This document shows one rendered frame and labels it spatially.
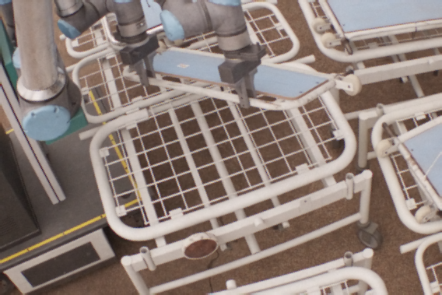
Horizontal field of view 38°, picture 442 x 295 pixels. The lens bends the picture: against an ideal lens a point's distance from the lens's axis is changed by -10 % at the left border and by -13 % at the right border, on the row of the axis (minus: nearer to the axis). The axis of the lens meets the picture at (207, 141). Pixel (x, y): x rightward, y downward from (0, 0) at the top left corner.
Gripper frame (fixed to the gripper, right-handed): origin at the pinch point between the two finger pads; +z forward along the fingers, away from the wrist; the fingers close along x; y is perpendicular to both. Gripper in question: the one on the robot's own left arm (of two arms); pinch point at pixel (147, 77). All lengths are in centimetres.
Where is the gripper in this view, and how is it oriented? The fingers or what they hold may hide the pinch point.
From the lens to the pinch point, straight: 231.5
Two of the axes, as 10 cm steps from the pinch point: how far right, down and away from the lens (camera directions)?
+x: 6.3, -5.3, 5.7
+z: 2.2, 8.3, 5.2
